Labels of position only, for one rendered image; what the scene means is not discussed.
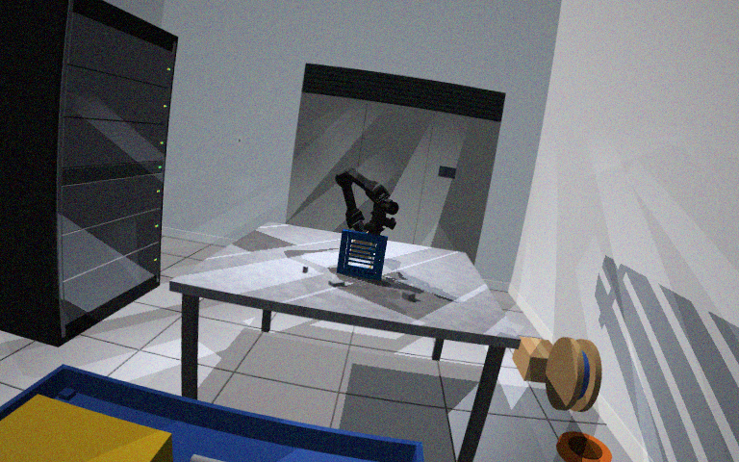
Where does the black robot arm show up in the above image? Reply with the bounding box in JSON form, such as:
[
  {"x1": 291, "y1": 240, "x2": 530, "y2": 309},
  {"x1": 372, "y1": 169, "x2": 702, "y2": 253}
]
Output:
[{"x1": 335, "y1": 167, "x2": 398, "y2": 233}]

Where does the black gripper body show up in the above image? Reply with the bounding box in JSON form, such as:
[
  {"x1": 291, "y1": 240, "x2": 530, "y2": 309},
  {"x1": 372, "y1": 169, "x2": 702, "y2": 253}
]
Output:
[{"x1": 364, "y1": 210, "x2": 387, "y2": 232}]

